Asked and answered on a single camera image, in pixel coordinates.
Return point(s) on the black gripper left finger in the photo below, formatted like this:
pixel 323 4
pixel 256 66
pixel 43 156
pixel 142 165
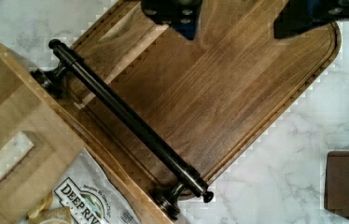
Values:
pixel 181 15

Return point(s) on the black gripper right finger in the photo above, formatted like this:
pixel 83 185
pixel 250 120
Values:
pixel 301 16

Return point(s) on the black drawer handle bar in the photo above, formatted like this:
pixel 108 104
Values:
pixel 187 177

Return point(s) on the light wooden drawer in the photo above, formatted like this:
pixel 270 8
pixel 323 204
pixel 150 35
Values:
pixel 60 131

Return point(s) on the dark wooden cutting board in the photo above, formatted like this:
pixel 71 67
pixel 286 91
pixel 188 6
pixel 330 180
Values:
pixel 209 98

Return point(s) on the white chips bag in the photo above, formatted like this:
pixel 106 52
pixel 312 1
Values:
pixel 85 189

